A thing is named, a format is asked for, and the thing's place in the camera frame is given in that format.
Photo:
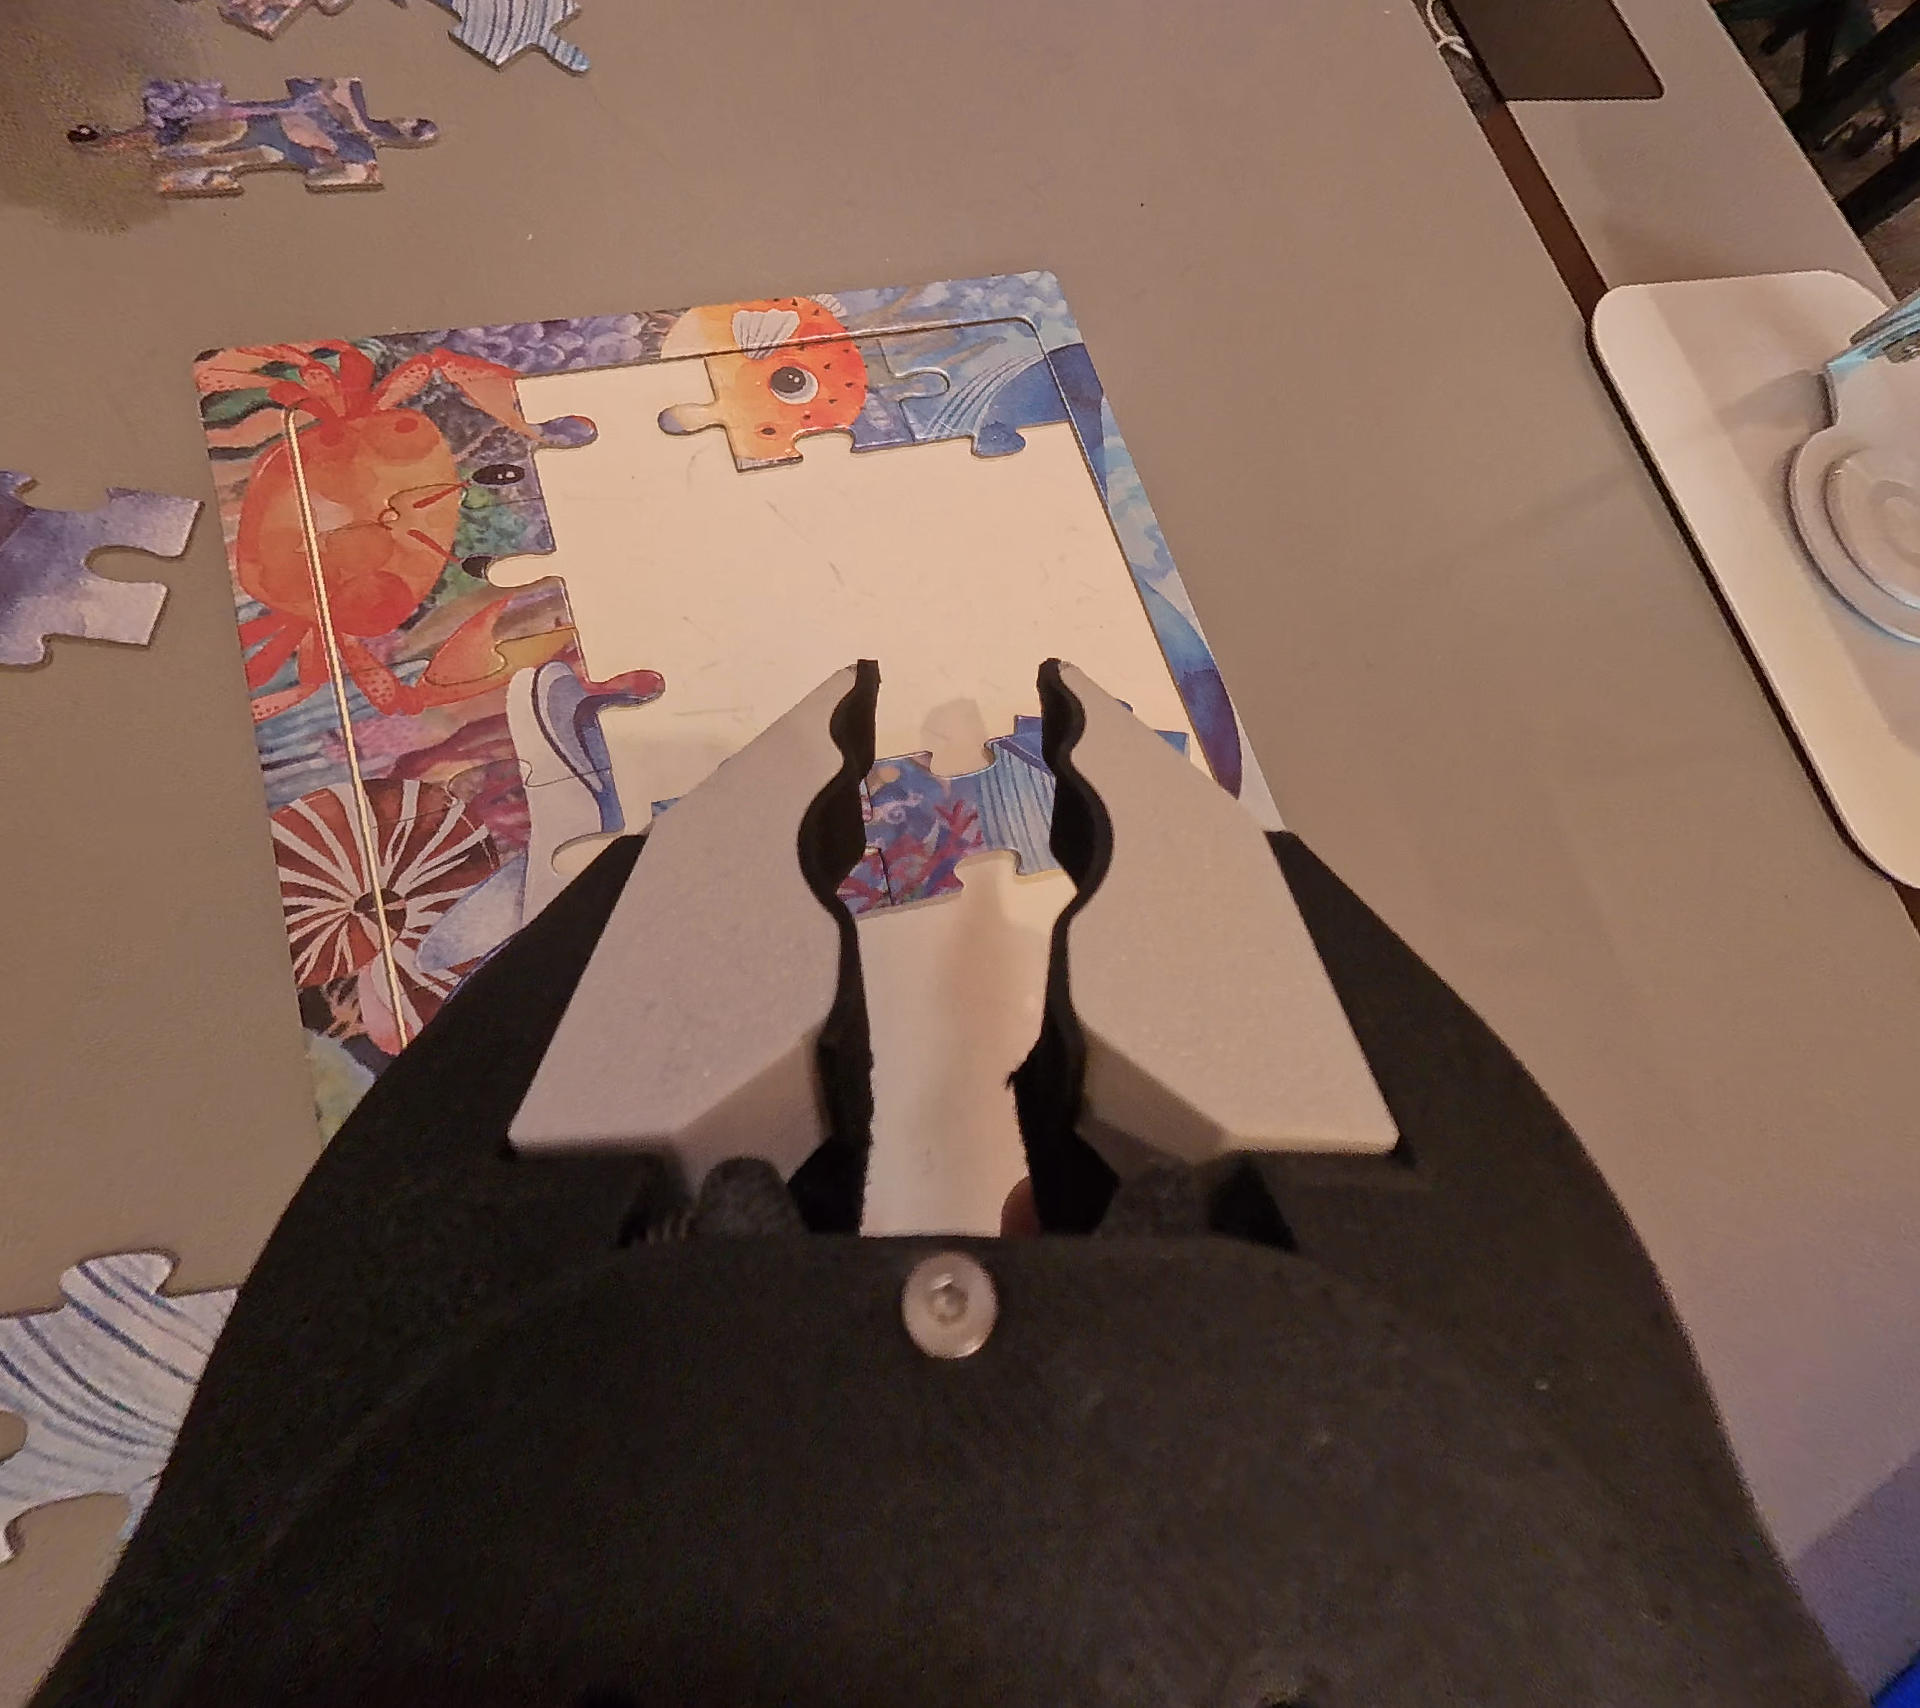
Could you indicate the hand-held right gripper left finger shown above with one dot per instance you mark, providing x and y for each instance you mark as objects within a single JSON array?
[{"x": 690, "y": 988}]

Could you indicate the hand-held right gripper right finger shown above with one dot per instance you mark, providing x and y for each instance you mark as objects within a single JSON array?
[{"x": 1231, "y": 988}]

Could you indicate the joined striped coral puzzle pieces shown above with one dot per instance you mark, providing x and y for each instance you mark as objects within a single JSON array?
[{"x": 938, "y": 839}]

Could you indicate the ocean jigsaw puzzle board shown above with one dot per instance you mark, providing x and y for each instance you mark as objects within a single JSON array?
[{"x": 780, "y": 569}]

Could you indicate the orange fish puzzle piece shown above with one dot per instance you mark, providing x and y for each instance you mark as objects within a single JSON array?
[{"x": 789, "y": 381}]

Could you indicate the blue purple puzzle piece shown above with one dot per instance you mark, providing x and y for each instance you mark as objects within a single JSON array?
[{"x": 74, "y": 569}]

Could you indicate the white blue striped puzzle piece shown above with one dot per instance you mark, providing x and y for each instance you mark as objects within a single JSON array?
[{"x": 90, "y": 1392}]

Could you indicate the clear glass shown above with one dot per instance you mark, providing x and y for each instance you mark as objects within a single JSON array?
[{"x": 1861, "y": 522}]

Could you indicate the blue plastic bin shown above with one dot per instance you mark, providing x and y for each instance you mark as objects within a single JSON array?
[{"x": 1882, "y": 1633}]

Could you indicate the white metal stand bracket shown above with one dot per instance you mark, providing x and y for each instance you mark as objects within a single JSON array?
[{"x": 1882, "y": 342}]

